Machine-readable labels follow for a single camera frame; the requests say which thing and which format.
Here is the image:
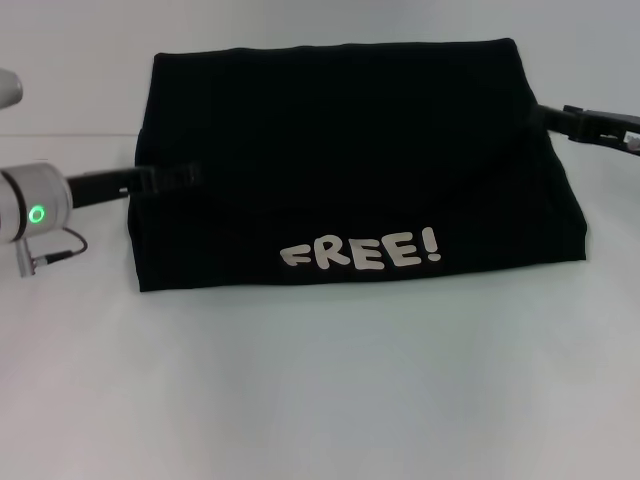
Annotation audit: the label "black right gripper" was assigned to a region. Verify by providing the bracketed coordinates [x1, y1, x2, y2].
[529, 103, 640, 152]

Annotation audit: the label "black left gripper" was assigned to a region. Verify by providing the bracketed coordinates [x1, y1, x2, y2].
[66, 160, 203, 205]

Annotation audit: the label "black t-shirt with white print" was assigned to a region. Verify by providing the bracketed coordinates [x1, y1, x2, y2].
[127, 37, 587, 295]

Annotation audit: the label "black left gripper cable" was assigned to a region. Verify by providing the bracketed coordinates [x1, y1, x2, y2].
[17, 226, 89, 279]

